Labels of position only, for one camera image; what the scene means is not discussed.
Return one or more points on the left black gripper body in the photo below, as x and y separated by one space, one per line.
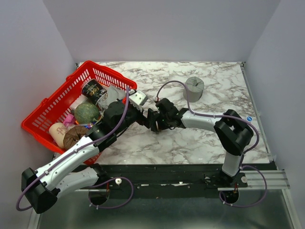
139 117

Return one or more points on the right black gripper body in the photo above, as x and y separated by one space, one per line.
164 121

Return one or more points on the black keys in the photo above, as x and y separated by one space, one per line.
159 126

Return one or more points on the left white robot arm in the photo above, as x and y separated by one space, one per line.
42 187

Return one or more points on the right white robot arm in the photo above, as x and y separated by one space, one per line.
233 133

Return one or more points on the grey crumpled bag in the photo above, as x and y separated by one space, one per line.
109 95

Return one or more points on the grey cylinder holder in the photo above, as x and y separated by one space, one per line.
195 88

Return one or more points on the green melon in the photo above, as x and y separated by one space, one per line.
86 113

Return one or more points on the black coffee can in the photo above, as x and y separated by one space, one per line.
94 91

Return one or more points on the brown paper roll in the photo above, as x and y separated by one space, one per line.
73 136

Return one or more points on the pink small box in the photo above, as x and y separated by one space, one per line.
69 120

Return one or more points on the clear plastic water bottle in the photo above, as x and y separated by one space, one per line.
249 118

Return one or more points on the beige cup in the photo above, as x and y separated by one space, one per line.
58 132

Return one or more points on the red plastic shopping basket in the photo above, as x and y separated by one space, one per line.
57 107

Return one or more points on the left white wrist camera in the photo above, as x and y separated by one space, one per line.
138 99

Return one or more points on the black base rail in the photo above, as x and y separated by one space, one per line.
165 181

